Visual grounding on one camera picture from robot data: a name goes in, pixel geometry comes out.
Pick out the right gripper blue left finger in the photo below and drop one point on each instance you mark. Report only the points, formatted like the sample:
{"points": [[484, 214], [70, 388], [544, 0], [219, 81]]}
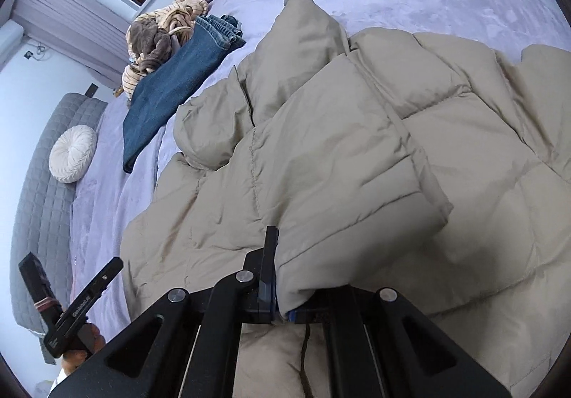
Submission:
{"points": [[264, 303]]}

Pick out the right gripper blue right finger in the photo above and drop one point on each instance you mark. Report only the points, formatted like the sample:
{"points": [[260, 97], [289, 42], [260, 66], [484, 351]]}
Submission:
{"points": [[300, 316]]}

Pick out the beige puffer jacket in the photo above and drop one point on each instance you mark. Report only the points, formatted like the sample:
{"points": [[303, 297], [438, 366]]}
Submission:
{"points": [[428, 163]]}

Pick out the striped tan clothes pile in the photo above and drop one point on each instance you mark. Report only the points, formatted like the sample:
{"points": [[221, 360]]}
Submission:
{"points": [[155, 36]]}

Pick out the person left hand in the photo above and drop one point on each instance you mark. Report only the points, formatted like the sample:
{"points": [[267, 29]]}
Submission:
{"points": [[73, 359]]}

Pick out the grey quilted headboard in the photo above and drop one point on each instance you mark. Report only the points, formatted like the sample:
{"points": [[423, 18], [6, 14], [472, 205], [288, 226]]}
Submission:
{"points": [[43, 215]]}

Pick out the round cream cushion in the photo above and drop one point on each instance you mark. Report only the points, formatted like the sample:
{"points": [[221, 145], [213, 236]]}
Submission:
{"points": [[72, 153]]}

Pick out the folded blue jeans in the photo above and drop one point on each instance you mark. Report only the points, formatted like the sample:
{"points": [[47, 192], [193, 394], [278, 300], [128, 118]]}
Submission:
{"points": [[159, 94]]}

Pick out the grey curtain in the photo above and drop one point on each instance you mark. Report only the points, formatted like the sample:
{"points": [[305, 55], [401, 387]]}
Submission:
{"points": [[83, 30]]}

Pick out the lavender plush bed blanket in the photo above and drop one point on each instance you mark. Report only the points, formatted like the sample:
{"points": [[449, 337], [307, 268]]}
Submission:
{"points": [[109, 199]]}

